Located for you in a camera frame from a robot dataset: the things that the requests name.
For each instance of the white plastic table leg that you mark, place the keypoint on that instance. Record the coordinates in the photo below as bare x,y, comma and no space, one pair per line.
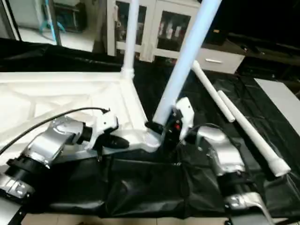
130,37
253,133
213,93
183,61

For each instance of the white plastic table top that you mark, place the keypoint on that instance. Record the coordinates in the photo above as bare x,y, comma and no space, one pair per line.
47,98

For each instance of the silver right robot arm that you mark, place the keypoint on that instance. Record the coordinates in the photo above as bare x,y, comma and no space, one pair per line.
220,154

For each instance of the black work mat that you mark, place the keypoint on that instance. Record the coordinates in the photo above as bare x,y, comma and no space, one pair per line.
140,187

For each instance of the white drawer unit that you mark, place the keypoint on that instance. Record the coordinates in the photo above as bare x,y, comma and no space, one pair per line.
218,60

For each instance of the white glass door cabinet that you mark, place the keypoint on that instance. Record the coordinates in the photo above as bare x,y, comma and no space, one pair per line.
159,23

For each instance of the black low shelf unit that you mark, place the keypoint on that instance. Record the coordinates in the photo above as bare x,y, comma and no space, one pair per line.
253,23

